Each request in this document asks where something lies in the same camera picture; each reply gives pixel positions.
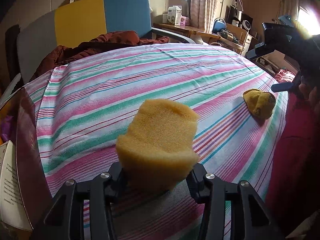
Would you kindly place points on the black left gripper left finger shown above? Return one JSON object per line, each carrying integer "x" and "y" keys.
{"x": 64, "y": 218}

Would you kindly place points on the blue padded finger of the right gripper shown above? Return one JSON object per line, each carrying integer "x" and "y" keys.
{"x": 282, "y": 87}

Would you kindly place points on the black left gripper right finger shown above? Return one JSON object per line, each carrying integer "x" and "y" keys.
{"x": 250, "y": 218}

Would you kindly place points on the yellow sponge block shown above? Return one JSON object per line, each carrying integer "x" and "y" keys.
{"x": 157, "y": 149}

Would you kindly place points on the person's right hand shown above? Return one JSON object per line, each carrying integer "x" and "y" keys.
{"x": 310, "y": 94}

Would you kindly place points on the yellow knitted sock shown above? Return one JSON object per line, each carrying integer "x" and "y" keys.
{"x": 260, "y": 104}

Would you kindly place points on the red garment of person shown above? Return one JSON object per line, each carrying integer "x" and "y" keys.
{"x": 292, "y": 189}

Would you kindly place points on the blue kettle on table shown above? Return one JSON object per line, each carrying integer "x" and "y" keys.
{"x": 219, "y": 24}

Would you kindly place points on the wooden side table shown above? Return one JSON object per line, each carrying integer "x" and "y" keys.
{"x": 195, "y": 34}

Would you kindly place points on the patterned window curtain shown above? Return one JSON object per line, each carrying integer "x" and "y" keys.
{"x": 202, "y": 14}

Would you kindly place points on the pink small box on table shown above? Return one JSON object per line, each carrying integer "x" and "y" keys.
{"x": 183, "y": 21}

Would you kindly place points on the gold red storage box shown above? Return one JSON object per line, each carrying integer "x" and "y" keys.
{"x": 24, "y": 190}

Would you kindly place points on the white product box on table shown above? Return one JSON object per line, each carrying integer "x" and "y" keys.
{"x": 174, "y": 15}

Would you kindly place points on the brown quilted jacket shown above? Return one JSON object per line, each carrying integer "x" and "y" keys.
{"x": 62, "y": 55}

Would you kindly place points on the grey yellow blue chair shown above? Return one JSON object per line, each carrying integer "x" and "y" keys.
{"x": 82, "y": 21}

